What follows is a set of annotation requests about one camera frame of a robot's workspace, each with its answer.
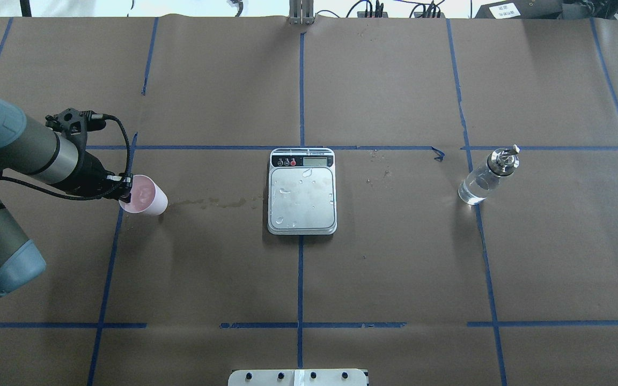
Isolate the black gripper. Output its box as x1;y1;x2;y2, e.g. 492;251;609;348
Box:
67;151;133;201

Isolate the pink plastic cup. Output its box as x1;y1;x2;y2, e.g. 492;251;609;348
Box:
119;174;168;217

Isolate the glass bottle with metal pourer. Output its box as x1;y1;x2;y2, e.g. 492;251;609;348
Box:
457;144;521;205

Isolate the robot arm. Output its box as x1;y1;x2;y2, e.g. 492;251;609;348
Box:
0;98;133;298

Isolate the digital kitchen scale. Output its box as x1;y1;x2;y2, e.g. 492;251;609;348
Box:
267;147;338;235

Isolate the black device with label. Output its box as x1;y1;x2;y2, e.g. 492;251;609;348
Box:
473;1;563;20

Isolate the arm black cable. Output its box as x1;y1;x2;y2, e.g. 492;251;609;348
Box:
0;113;133;202

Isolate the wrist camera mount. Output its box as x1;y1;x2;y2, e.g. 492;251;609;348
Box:
45;108;106;147

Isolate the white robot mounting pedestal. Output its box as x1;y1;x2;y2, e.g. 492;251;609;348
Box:
227;368;370;385

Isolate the aluminium frame post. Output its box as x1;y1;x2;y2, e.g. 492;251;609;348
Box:
289;0;315;25

